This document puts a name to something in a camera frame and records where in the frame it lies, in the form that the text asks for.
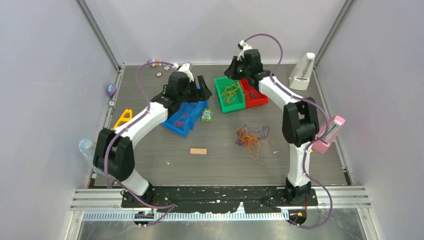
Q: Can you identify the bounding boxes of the blue plastic bin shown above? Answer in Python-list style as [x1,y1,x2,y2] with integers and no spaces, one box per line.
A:
[160,100,208,137]

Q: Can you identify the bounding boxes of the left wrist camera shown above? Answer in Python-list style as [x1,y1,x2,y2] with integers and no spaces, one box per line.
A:
[172,62,195,82]

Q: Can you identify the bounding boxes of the red plastic bin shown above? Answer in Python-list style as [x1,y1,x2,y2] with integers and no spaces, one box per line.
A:
[239,78,269,108]

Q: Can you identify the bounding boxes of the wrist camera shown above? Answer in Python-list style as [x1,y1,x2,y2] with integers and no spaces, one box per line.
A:
[172,62,195,82]
[236,40,253,62]

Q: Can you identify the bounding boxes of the clear plastic bottle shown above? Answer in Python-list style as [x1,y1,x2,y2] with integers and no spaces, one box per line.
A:
[78,138,98,173]

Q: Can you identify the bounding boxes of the yellow orange string bundle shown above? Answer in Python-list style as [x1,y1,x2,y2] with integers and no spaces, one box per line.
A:
[221,82,243,106]

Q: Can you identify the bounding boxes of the pink metronome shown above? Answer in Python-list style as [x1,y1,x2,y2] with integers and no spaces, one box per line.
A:
[312,115,346,154]

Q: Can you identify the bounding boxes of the wooden block centre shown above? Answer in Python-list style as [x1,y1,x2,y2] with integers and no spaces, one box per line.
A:
[189,148,208,155]

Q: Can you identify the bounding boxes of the coloured strings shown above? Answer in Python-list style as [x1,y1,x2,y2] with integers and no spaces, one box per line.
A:
[234,124,272,161]

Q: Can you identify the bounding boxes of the white metronome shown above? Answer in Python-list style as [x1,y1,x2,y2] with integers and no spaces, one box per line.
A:
[289,52,316,91]

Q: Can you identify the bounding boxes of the green plastic bin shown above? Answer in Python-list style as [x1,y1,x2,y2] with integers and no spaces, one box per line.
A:
[214,76,246,114]

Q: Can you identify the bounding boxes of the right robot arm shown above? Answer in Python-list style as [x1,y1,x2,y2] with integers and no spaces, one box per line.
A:
[224,49,319,205]

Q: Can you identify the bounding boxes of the purple round toy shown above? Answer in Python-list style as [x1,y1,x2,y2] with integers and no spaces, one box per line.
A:
[106,83,117,97]

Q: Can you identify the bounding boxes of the green owl tile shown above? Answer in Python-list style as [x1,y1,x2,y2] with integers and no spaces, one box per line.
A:
[201,108,213,123]

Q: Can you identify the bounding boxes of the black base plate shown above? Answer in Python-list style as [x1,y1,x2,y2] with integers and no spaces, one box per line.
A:
[141,186,318,214]

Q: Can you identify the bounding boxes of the small figurine toy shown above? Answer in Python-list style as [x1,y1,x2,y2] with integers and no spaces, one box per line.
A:
[147,58,162,67]

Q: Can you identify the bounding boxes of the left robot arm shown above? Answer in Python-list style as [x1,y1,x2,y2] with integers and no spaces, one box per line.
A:
[92,71,212,207]

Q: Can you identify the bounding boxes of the yellow triangle toy left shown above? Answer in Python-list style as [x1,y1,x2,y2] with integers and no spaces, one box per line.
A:
[111,109,133,130]

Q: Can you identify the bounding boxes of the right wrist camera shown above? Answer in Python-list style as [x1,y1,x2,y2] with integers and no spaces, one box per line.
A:
[236,40,253,62]

